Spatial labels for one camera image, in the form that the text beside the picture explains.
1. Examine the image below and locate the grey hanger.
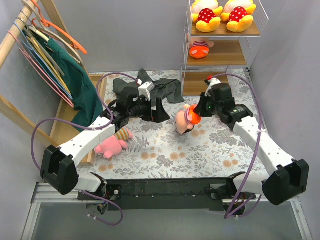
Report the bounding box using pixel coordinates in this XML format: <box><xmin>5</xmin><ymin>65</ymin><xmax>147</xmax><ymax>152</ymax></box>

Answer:
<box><xmin>25</xmin><ymin>24</ymin><xmax>65</xmax><ymax>76</ymax></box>

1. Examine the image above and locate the green shirt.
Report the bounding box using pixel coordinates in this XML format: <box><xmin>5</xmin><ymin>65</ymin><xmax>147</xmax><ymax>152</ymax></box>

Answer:
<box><xmin>35</xmin><ymin>36</ymin><xmax>103</xmax><ymax>127</ymax></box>

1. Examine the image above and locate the yellow frog plush big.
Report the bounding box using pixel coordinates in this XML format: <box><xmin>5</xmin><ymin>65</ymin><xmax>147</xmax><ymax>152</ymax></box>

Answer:
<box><xmin>191</xmin><ymin>0</ymin><xmax>223</xmax><ymax>33</ymax></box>

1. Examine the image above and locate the black-haired doll striped shirt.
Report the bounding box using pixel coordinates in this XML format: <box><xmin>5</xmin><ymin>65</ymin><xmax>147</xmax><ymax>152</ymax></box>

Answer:
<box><xmin>187</xmin><ymin>37</ymin><xmax>215</xmax><ymax>60</ymax></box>

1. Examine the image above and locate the orange hanger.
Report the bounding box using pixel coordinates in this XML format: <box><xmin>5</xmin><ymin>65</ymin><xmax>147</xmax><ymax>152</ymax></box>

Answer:
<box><xmin>31</xmin><ymin>0</ymin><xmax>88</xmax><ymax>55</ymax></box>

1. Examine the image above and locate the floral table mat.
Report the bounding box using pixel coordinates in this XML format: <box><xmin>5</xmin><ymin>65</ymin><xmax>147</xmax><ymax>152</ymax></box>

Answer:
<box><xmin>48</xmin><ymin>69</ymin><xmax>278</xmax><ymax>180</ymax></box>

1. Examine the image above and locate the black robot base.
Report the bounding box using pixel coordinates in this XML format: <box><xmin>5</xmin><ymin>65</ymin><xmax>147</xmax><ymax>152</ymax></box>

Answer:
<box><xmin>77</xmin><ymin>176</ymin><xmax>263</xmax><ymax>216</ymax></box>

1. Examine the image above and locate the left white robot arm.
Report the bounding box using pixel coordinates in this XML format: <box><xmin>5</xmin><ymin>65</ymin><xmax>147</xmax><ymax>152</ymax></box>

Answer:
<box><xmin>40</xmin><ymin>82</ymin><xmax>170</xmax><ymax>200</ymax></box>

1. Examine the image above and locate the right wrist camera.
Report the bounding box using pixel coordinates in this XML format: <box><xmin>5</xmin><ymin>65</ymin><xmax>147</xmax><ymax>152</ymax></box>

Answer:
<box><xmin>204</xmin><ymin>75</ymin><xmax>221</xmax><ymax>97</ymax></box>

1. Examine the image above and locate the dark grey cloth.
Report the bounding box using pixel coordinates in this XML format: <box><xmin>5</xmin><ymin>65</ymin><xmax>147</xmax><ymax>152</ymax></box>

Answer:
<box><xmin>113</xmin><ymin>68</ymin><xmax>185</xmax><ymax>107</ymax></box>

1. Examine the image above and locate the beige hanger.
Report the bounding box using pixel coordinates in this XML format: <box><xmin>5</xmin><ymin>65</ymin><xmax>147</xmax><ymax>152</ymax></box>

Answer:
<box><xmin>21</xmin><ymin>0</ymin><xmax>85</xmax><ymax>69</ymax></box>

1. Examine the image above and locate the yellow frog plush small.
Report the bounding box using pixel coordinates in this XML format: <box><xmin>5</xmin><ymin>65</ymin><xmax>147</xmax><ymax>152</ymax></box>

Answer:
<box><xmin>221</xmin><ymin>0</ymin><xmax>257</xmax><ymax>33</ymax></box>

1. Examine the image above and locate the yellow hanger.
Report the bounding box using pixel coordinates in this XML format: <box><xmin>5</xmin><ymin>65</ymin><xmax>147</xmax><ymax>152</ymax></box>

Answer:
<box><xmin>27</xmin><ymin>36</ymin><xmax>71</xmax><ymax>95</ymax></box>

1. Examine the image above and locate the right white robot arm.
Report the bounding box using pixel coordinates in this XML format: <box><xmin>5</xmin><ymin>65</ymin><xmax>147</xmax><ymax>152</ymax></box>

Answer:
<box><xmin>194</xmin><ymin>78</ymin><xmax>310</xmax><ymax>206</ymax></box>

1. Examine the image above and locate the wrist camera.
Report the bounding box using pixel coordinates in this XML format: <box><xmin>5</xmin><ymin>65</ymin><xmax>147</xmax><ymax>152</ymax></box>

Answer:
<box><xmin>137</xmin><ymin>79</ymin><xmax>155</xmax><ymax>101</ymax></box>
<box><xmin>204</xmin><ymin>75</ymin><xmax>221</xmax><ymax>97</ymax></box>

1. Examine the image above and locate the wire and wood shelf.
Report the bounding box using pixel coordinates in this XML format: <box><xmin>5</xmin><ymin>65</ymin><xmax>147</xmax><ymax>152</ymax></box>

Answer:
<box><xmin>180</xmin><ymin>0</ymin><xmax>270</xmax><ymax>97</ymax></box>

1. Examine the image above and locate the wooden clothes rack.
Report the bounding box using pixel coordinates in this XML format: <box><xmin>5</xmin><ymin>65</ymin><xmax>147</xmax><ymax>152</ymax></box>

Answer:
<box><xmin>0</xmin><ymin>0</ymin><xmax>108</xmax><ymax>166</ymax></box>

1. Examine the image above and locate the blue hanger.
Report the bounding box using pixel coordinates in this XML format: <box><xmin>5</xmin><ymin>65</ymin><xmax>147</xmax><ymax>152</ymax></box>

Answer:
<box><xmin>13</xmin><ymin>22</ymin><xmax>73</xmax><ymax>100</ymax></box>

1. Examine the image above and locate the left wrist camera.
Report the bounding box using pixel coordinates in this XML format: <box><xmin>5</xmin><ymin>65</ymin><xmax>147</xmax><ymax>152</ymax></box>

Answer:
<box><xmin>137</xmin><ymin>79</ymin><xmax>155</xmax><ymax>101</ymax></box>

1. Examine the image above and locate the pink hanger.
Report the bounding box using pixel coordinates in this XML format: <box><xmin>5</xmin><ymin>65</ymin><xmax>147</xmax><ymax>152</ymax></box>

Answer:
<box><xmin>7</xmin><ymin>30</ymin><xmax>74</xmax><ymax>108</ymax></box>

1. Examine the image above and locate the pink pig plush left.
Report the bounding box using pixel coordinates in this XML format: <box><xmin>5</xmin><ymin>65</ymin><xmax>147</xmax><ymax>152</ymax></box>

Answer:
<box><xmin>94</xmin><ymin>127</ymin><xmax>133</xmax><ymax>159</ymax></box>

